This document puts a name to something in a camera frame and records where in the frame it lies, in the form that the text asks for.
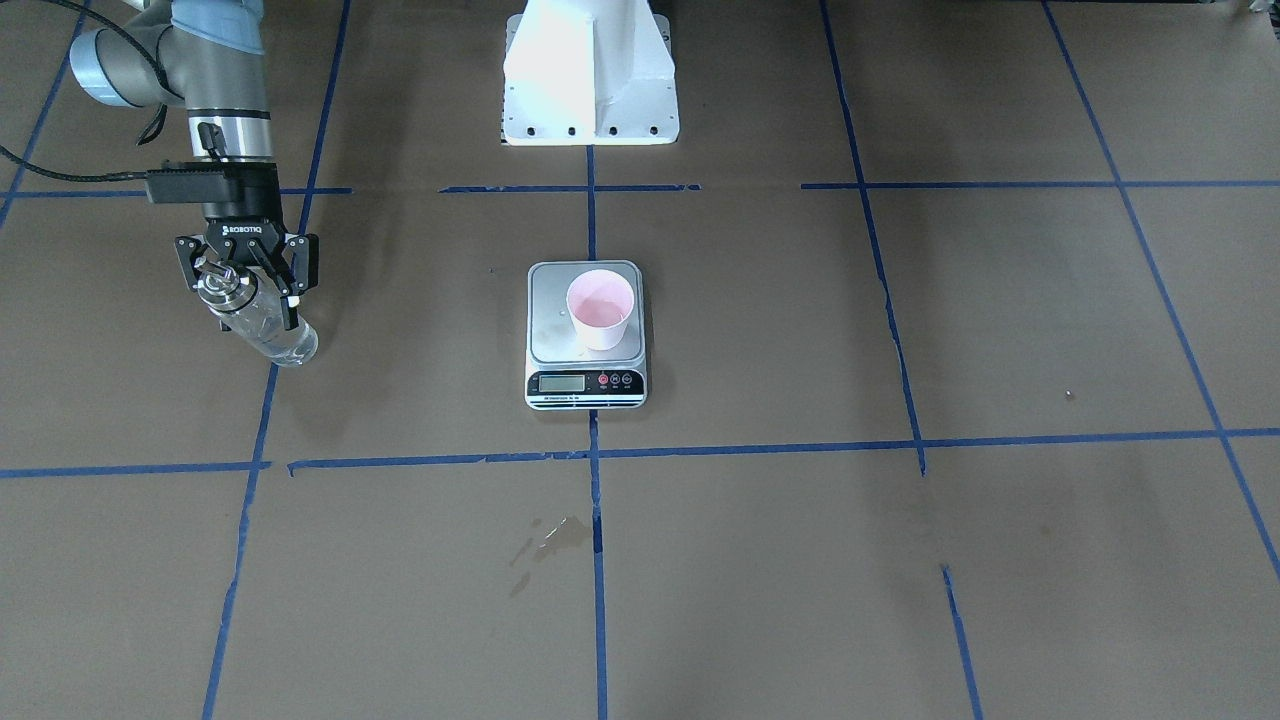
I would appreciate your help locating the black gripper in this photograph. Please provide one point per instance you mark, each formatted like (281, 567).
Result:
(243, 229)

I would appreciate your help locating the glass sauce bottle metal spout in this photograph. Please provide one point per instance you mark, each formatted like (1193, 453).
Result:
(251, 310)

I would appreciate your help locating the pink paper cup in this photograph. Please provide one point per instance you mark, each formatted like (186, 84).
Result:
(600, 303)

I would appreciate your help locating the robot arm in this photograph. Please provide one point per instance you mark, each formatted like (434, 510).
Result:
(207, 60)

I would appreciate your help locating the digital kitchen scale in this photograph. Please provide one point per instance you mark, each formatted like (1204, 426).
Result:
(561, 374)

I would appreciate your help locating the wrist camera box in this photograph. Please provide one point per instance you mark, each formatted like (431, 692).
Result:
(213, 182)

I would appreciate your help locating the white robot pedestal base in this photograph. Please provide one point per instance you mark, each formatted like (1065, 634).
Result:
(589, 73)

